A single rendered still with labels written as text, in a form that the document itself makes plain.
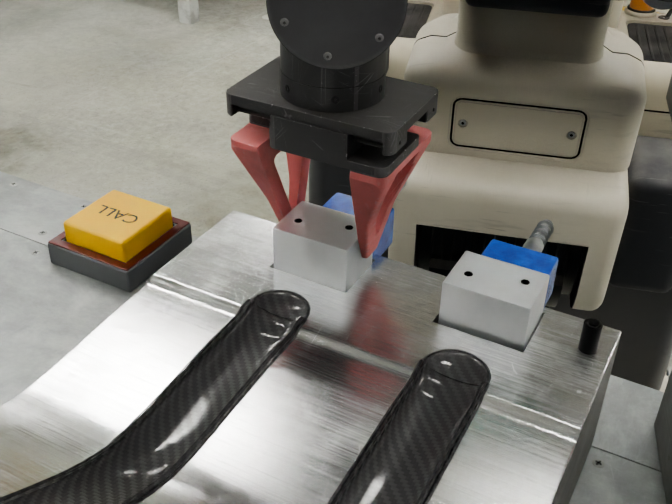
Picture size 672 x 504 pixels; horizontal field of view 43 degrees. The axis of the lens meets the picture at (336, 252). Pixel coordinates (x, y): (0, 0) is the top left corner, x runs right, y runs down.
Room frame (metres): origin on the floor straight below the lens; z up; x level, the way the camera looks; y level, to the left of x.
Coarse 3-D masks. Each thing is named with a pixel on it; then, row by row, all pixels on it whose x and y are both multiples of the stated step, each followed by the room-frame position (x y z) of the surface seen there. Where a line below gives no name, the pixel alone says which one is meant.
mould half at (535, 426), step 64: (192, 256) 0.44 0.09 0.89; (256, 256) 0.44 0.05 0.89; (128, 320) 0.38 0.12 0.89; (192, 320) 0.38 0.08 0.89; (320, 320) 0.38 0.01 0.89; (384, 320) 0.38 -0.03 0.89; (576, 320) 0.38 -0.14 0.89; (64, 384) 0.33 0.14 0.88; (128, 384) 0.33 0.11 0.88; (256, 384) 0.33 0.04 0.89; (320, 384) 0.33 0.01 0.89; (384, 384) 0.33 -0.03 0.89; (512, 384) 0.33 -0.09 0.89; (576, 384) 0.33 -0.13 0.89; (0, 448) 0.27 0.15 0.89; (64, 448) 0.28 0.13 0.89; (256, 448) 0.29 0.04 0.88; (320, 448) 0.29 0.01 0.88; (512, 448) 0.29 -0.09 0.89; (576, 448) 0.30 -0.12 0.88
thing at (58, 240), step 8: (184, 224) 0.58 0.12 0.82; (64, 232) 0.57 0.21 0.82; (168, 232) 0.57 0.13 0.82; (176, 232) 0.57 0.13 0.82; (56, 240) 0.55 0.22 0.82; (160, 240) 0.56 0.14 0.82; (64, 248) 0.54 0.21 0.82; (72, 248) 0.54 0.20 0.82; (80, 248) 0.54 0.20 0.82; (152, 248) 0.55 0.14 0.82; (88, 256) 0.53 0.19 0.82; (96, 256) 0.53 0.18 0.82; (104, 256) 0.53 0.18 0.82; (136, 256) 0.54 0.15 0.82; (144, 256) 0.54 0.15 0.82; (112, 264) 0.52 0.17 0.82; (120, 264) 0.52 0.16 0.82; (128, 264) 0.52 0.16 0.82
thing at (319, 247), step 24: (288, 216) 0.44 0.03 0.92; (312, 216) 0.44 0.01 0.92; (336, 216) 0.44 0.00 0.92; (288, 240) 0.42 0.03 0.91; (312, 240) 0.41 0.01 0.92; (336, 240) 0.41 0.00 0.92; (384, 240) 0.46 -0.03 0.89; (288, 264) 0.42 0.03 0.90; (312, 264) 0.41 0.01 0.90; (336, 264) 0.41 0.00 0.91; (360, 264) 0.42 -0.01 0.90; (336, 288) 0.41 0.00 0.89
